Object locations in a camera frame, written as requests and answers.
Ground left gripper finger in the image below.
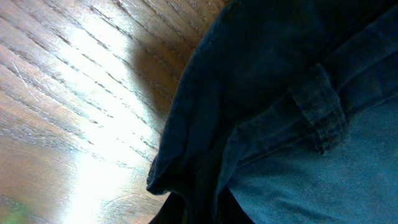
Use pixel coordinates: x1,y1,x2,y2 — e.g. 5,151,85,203
149,193,188,224

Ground dark navy shorts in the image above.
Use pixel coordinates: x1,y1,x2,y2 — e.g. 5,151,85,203
147,0,397,223

